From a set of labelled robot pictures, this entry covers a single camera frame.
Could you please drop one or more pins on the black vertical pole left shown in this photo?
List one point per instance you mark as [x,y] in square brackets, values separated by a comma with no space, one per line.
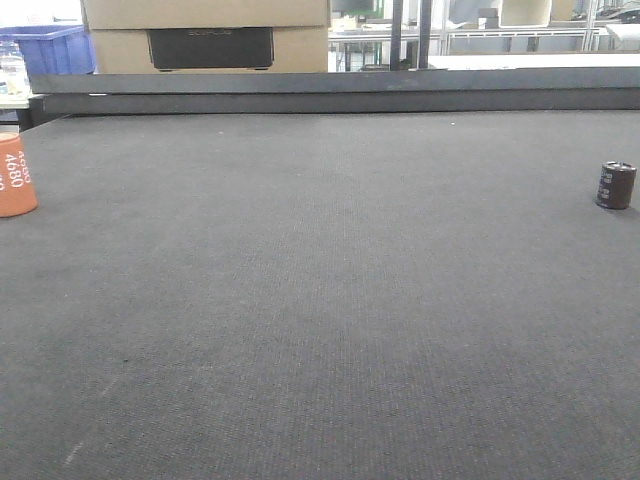
[396,35]

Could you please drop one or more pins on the clear plastic bottle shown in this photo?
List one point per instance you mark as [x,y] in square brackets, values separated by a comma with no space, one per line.
[14,70]

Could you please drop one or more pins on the dark brown cylindrical capacitor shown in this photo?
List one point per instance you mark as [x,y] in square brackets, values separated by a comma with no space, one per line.
[616,185]

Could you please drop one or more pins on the dark grey table edge rail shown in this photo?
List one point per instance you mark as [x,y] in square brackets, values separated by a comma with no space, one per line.
[424,91]

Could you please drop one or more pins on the upper cardboard box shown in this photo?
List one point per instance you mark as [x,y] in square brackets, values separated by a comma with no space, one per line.
[140,14]

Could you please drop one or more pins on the blue plastic crate in background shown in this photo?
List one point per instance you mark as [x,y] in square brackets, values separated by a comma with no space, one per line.
[55,49]

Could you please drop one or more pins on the black vertical pole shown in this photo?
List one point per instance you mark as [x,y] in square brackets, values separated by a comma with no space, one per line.
[396,35]
[424,27]

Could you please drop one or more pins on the black vertical pole right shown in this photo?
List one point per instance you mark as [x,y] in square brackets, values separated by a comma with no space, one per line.
[424,27]

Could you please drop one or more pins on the lower cardboard box with window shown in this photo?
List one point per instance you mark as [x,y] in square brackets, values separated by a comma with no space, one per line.
[296,50]

